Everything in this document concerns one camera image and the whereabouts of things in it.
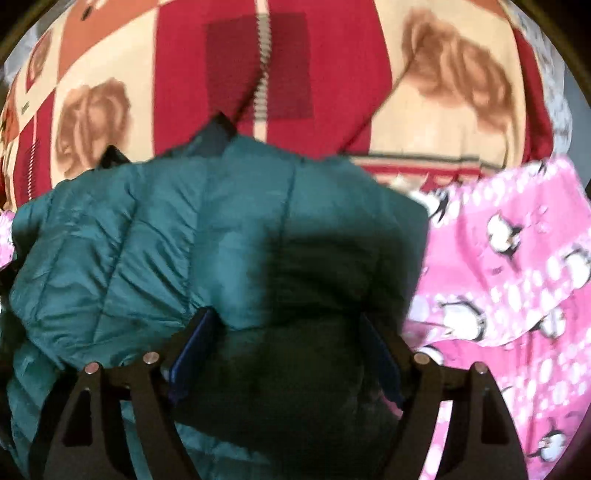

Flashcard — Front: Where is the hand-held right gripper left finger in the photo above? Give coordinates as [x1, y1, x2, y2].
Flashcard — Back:
[30, 307, 220, 480]

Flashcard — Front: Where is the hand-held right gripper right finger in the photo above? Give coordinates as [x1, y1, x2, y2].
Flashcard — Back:
[358, 314, 529, 480]

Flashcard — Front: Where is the green puffer jacket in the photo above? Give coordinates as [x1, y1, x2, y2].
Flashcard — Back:
[0, 113, 430, 480]

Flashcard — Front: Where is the pink penguin print blanket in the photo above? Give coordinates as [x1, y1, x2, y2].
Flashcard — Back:
[0, 154, 591, 480]

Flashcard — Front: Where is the red rose print blanket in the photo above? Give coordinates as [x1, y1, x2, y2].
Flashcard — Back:
[0, 0, 555, 195]

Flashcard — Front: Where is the grey patterned cloth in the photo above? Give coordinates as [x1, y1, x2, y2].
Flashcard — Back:
[508, 4, 573, 155]

